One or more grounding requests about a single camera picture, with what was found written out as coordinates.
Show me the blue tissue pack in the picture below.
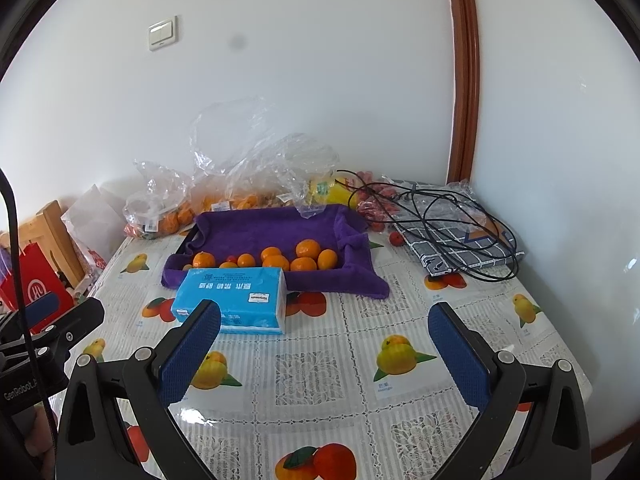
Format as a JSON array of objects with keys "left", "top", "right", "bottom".
[{"left": 171, "top": 267, "right": 288, "bottom": 336}]

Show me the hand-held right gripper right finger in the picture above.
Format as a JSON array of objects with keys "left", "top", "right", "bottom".
[{"left": 427, "top": 301, "right": 592, "bottom": 480}]

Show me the small clear bag of tangerines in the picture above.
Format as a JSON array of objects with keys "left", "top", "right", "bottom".
[{"left": 123, "top": 160, "right": 196, "bottom": 238}]

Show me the black tray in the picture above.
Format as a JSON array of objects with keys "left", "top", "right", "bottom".
[{"left": 177, "top": 225, "right": 198, "bottom": 256}]

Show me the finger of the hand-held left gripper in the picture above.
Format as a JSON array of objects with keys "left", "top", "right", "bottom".
[
  {"left": 27, "top": 297, "right": 105, "bottom": 362},
  {"left": 22, "top": 294, "right": 60, "bottom": 333}
]

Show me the large clear bag of tangerines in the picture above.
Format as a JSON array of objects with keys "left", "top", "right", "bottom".
[{"left": 190, "top": 99, "right": 281, "bottom": 211}]

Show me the white plastic bag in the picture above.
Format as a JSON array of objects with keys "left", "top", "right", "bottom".
[{"left": 61, "top": 184, "right": 131, "bottom": 271}]

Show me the brown wooden door frame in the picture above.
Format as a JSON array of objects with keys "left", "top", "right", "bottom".
[{"left": 442, "top": 0, "right": 481, "bottom": 183}]

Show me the white light switch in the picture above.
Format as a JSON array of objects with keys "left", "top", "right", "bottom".
[{"left": 147, "top": 15, "right": 178, "bottom": 51}]

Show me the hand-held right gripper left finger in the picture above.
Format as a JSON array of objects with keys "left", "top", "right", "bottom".
[{"left": 55, "top": 299, "right": 222, "bottom": 480}]

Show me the yellow pomelo in net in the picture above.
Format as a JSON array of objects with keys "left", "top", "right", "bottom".
[{"left": 307, "top": 176, "right": 360, "bottom": 208}]

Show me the bag of red cherry tomatoes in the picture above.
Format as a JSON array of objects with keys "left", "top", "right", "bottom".
[{"left": 352, "top": 170, "right": 401, "bottom": 233}]

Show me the grey checked cloth in plastic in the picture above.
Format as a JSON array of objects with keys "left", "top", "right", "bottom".
[{"left": 382, "top": 177, "right": 526, "bottom": 277}]

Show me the purple towel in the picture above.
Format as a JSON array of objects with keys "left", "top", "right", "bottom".
[{"left": 161, "top": 203, "right": 391, "bottom": 299}]

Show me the person's left hand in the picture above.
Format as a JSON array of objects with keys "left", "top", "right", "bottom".
[{"left": 25, "top": 405, "right": 57, "bottom": 461}]

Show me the wooden chair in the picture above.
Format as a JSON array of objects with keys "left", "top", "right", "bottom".
[{"left": 17, "top": 200, "right": 86, "bottom": 288}]

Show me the red paper bag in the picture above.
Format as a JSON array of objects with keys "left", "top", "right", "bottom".
[{"left": 0, "top": 241, "right": 76, "bottom": 333}]

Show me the long black cable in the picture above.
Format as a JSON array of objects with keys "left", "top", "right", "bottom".
[{"left": 337, "top": 169, "right": 518, "bottom": 281}]

